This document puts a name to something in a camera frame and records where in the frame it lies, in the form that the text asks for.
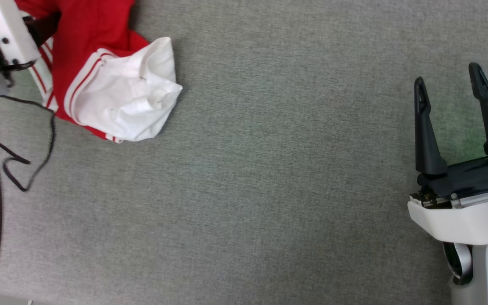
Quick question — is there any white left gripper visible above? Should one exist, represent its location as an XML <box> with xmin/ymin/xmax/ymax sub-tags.
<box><xmin>0</xmin><ymin>0</ymin><xmax>61</xmax><ymax>65</ymax></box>

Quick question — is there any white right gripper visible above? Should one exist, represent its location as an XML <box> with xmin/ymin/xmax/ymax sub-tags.
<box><xmin>408</xmin><ymin>63</ymin><xmax>488</xmax><ymax>245</ymax></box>

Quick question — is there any red and white garment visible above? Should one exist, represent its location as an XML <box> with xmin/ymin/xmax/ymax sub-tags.
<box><xmin>14</xmin><ymin>0</ymin><xmax>183</xmax><ymax>144</ymax></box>

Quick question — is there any thin black looped cable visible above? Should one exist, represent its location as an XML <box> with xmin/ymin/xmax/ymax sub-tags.
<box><xmin>0</xmin><ymin>95</ymin><xmax>56</xmax><ymax>192</ymax></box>

